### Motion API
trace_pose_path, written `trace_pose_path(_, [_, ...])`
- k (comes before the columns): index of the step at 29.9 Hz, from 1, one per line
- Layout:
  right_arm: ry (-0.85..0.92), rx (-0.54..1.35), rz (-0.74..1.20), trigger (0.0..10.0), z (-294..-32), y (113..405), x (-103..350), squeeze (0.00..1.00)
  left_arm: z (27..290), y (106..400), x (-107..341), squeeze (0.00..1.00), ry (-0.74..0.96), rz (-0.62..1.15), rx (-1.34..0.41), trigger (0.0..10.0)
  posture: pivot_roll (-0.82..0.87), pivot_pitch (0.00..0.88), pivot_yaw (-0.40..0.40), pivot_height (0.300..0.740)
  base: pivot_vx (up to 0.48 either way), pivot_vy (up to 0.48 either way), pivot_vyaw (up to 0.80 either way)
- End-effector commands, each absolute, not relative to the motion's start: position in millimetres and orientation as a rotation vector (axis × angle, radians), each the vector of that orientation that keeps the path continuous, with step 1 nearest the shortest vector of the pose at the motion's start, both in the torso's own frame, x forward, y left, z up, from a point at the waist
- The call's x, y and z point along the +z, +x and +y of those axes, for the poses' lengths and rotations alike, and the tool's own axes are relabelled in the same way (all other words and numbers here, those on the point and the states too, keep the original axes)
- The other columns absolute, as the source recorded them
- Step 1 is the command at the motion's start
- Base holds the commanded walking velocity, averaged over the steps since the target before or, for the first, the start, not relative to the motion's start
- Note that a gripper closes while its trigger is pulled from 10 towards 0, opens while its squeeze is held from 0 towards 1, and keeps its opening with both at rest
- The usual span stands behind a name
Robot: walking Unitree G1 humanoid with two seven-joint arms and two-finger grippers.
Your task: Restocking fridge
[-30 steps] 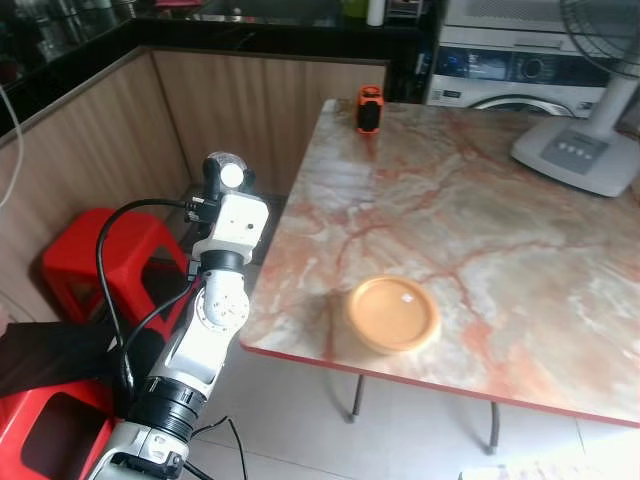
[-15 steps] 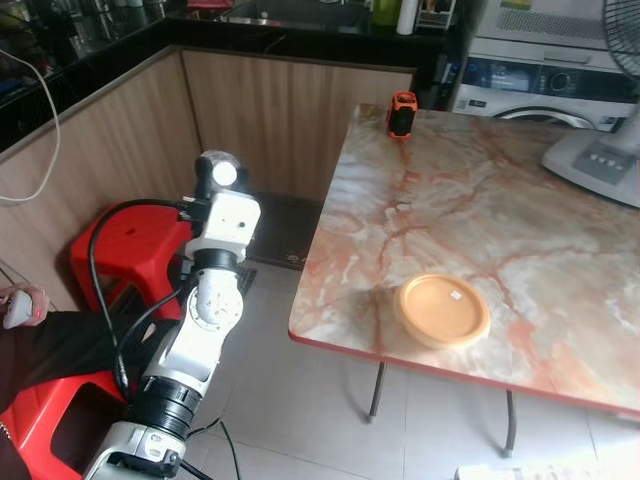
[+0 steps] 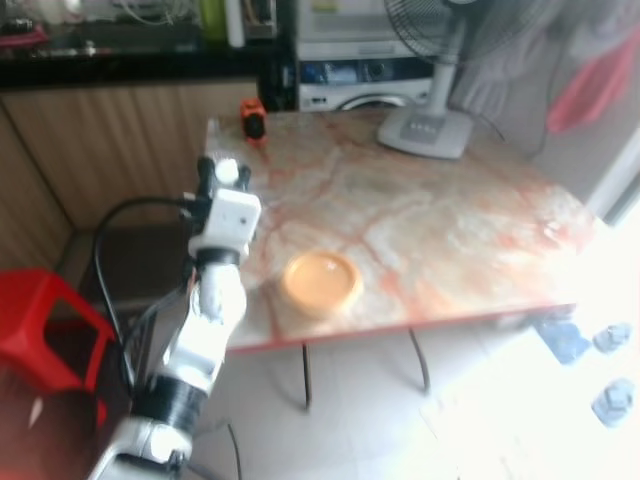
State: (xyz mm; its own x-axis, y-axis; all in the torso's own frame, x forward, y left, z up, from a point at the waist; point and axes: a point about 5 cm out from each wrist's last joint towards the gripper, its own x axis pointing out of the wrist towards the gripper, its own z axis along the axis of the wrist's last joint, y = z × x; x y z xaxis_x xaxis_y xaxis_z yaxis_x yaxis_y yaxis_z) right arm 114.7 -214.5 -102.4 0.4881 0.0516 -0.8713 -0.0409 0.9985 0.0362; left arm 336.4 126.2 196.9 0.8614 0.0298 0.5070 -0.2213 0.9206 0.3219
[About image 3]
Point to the grey table fan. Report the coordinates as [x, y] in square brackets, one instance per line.
[425, 130]

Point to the orange round plastic dish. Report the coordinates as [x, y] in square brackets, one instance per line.
[322, 283]

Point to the small orange black device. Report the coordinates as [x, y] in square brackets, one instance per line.
[252, 118]

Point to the white washing machine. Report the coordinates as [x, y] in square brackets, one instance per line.
[340, 75]

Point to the marble pattern table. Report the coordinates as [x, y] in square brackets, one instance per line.
[420, 230]

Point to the green bottle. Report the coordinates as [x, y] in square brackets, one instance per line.
[212, 20]

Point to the red hanging cloth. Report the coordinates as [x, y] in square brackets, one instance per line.
[590, 90]

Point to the wooden counter with black top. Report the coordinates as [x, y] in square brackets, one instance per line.
[100, 140]

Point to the clear bottle with white cap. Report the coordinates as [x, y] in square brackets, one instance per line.
[228, 171]

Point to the red plastic stool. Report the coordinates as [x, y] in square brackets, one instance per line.
[40, 320]

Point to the grey hanging garment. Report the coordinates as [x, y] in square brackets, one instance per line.
[510, 70]

